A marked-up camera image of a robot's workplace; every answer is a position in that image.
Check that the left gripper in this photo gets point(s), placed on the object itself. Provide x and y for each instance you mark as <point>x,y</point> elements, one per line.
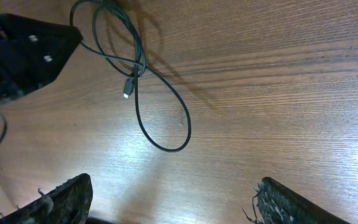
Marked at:
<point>34,53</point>

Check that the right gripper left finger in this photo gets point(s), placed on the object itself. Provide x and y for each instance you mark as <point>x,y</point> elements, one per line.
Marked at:
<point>68,203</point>

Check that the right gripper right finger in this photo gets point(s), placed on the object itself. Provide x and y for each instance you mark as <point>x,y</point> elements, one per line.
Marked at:
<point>276,203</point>

